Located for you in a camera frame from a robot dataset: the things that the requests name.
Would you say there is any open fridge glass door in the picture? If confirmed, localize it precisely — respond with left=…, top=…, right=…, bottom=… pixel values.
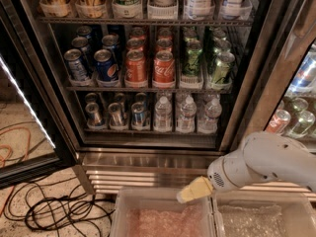
left=0, top=0, right=76, bottom=189

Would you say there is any right clear plastic bin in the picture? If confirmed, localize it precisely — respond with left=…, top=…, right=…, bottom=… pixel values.
left=212, top=191, right=316, bottom=237

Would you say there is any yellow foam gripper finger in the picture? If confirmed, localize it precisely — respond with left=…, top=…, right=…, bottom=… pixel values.
left=177, top=177, right=213, bottom=203

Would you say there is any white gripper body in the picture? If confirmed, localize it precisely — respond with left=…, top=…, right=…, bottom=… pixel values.
left=207, top=155, right=251, bottom=192

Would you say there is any orange cable on floor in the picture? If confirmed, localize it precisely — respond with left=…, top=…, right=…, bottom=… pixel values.
left=0, top=125, right=33, bottom=217

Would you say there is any bottom shelf middle can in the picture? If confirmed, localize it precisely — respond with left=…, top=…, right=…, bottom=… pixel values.
left=109, top=103, right=126, bottom=126

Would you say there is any front left green can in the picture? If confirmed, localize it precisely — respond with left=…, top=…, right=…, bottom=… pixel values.
left=183, top=39, right=202, bottom=76

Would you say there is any left clear plastic bin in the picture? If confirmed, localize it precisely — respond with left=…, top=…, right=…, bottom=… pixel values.
left=110, top=188, right=216, bottom=237

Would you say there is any fridge bottom metal grille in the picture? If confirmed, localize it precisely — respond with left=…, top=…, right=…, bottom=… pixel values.
left=77, top=151, right=316, bottom=202

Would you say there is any bottom shelf right blue can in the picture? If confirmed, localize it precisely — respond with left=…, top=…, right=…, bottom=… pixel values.
left=131, top=102, right=147, bottom=126

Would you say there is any front left blue can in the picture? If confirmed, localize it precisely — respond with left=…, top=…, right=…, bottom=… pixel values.
left=64, top=48, right=89, bottom=81

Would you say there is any closed right fridge door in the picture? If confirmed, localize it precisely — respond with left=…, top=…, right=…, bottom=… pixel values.
left=226, top=0, right=316, bottom=152

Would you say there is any front Pepsi can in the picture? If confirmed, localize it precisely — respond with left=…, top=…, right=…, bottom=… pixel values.
left=94, top=49, right=119, bottom=82

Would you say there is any front right green can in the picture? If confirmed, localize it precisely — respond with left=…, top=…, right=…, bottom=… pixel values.
left=211, top=51, right=235, bottom=84

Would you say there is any top wire shelf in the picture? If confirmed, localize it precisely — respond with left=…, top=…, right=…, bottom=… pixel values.
left=37, top=16, right=253, bottom=27

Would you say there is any bottom shelf left can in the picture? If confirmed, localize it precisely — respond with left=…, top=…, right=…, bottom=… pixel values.
left=85, top=103, right=105, bottom=126

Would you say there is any green can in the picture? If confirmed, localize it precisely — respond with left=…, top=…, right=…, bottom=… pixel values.
left=211, top=51, right=235, bottom=84
left=183, top=39, right=202, bottom=76

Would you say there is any black cable on floor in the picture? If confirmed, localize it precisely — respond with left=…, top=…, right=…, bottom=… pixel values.
left=3, top=173, right=117, bottom=237

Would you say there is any wire shelf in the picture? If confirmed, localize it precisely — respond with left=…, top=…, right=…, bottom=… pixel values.
left=66, top=86, right=231, bottom=94
left=37, top=16, right=253, bottom=27

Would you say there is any front left orange soda can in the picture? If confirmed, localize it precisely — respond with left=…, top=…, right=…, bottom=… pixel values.
left=125, top=49, right=147, bottom=83

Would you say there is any front right Coca-Cola can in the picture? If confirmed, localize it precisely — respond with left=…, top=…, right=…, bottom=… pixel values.
left=153, top=50, right=175, bottom=83

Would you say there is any middle wire shelf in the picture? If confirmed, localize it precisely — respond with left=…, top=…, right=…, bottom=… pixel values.
left=66, top=86, right=231, bottom=94

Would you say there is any clear plastic bin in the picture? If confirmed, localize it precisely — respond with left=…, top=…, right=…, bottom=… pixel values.
left=212, top=191, right=316, bottom=237
left=110, top=188, right=216, bottom=237

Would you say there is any clear water bottle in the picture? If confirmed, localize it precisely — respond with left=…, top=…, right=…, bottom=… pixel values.
left=154, top=96, right=172, bottom=132
left=197, top=98, right=222, bottom=134
left=176, top=96, right=197, bottom=133

